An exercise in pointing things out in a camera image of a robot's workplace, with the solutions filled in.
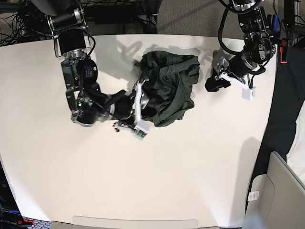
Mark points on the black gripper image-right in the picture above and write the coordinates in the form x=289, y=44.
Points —
x=214, y=83

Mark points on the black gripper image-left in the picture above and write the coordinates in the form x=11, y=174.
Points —
x=150, y=107

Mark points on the dark green long-sleeve shirt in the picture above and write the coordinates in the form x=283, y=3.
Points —
x=172, y=77

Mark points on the black robot arm image-left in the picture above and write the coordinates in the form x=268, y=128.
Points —
x=72, y=43

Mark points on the red clamp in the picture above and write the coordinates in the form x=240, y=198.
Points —
x=283, y=51

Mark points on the black garment on right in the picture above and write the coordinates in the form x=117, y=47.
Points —
x=288, y=98

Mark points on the white price tag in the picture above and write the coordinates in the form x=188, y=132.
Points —
x=252, y=196

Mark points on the grey plastic bin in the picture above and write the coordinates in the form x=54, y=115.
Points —
x=281, y=203

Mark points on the black box with orange logo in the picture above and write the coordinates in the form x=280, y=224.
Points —
x=10, y=216

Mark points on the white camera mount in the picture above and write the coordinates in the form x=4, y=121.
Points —
x=139, y=100
x=224, y=76

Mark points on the blue handled clamp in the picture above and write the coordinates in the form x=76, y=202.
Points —
x=273, y=24

